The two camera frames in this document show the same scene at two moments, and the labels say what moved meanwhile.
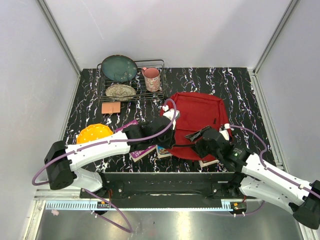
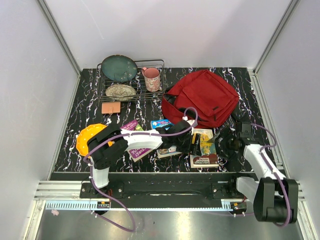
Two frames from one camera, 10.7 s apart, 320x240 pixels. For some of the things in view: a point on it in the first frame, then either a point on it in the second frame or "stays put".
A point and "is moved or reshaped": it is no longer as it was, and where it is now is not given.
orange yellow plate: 93,132 stays put
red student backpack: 197,111 is moved or reshaped
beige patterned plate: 120,92 stays put
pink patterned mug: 152,78 stays put
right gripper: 199,149 to 213,139
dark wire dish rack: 148,85 stays put
